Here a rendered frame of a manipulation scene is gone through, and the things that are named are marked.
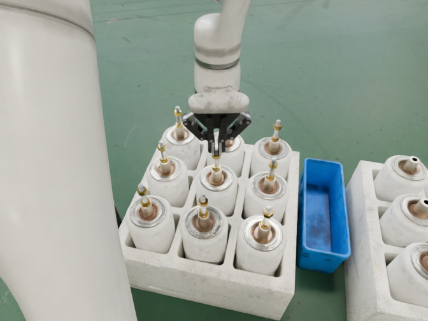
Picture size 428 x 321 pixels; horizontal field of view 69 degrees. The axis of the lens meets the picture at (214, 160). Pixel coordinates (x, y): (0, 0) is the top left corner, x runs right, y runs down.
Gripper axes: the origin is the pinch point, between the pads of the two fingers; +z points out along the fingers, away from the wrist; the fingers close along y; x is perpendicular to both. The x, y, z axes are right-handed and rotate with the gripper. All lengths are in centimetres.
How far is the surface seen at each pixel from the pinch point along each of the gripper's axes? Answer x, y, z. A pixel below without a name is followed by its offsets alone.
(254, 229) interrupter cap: 13.2, -7.0, 10.3
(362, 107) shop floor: -56, -62, 35
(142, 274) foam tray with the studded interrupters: 15.6, 17.1, 24.6
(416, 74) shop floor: -78, -96, 35
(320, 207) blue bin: -7.5, -31.9, 34.9
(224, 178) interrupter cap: 0.0, -1.9, 10.2
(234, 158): -7.3, -4.7, 11.6
